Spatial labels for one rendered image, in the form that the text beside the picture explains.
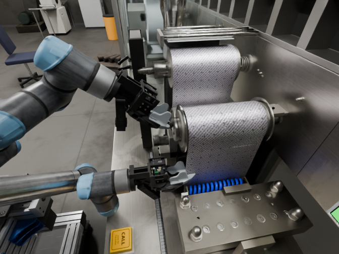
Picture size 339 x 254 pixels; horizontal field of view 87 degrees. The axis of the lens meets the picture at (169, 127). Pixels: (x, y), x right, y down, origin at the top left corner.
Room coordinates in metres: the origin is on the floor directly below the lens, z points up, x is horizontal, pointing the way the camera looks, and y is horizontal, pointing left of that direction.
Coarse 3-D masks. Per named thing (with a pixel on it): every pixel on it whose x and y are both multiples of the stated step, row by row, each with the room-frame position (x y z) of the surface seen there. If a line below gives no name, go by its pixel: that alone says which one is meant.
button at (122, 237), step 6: (126, 228) 0.25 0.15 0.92; (114, 234) 0.23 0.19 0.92; (120, 234) 0.23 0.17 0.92; (126, 234) 0.23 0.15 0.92; (114, 240) 0.21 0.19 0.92; (120, 240) 0.21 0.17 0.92; (126, 240) 0.21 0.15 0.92; (114, 246) 0.20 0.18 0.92; (120, 246) 0.20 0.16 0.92; (126, 246) 0.20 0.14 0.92; (114, 252) 0.18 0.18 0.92; (120, 252) 0.18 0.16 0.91
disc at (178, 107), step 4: (176, 108) 0.47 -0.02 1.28; (180, 108) 0.42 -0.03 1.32; (180, 112) 0.42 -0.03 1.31; (184, 116) 0.39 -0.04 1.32; (184, 120) 0.38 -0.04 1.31; (184, 124) 0.37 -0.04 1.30; (184, 128) 0.37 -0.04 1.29; (184, 132) 0.36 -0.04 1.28; (184, 140) 0.36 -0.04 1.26; (184, 144) 0.36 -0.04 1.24; (180, 148) 0.40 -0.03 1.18; (184, 148) 0.35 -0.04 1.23; (184, 152) 0.35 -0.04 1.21
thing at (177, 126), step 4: (172, 120) 0.43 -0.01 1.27; (176, 120) 0.41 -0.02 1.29; (176, 124) 0.40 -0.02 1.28; (180, 124) 0.40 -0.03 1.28; (172, 128) 0.43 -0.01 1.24; (176, 128) 0.39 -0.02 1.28; (180, 128) 0.39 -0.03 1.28; (172, 132) 0.43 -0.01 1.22; (176, 132) 0.38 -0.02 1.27; (180, 132) 0.38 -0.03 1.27; (176, 136) 0.38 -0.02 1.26; (180, 136) 0.38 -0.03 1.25; (176, 140) 0.38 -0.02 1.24; (180, 140) 0.38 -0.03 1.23
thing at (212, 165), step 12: (192, 156) 0.36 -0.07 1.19; (204, 156) 0.36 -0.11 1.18; (216, 156) 0.37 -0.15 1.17; (228, 156) 0.38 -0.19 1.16; (240, 156) 0.39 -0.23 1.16; (252, 156) 0.39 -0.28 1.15; (192, 168) 0.36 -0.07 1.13; (204, 168) 0.37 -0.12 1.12; (216, 168) 0.37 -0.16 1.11; (228, 168) 0.38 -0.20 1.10; (240, 168) 0.39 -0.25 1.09; (192, 180) 0.36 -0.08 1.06; (204, 180) 0.37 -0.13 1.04; (216, 180) 0.38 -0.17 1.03
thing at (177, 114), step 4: (264, 108) 0.44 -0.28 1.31; (176, 112) 0.46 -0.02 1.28; (176, 116) 0.46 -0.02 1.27; (180, 116) 0.40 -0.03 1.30; (180, 120) 0.40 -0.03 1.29; (268, 120) 0.41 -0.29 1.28; (268, 124) 0.41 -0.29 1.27; (184, 136) 0.36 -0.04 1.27; (188, 136) 0.36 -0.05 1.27; (180, 144) 0.39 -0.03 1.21
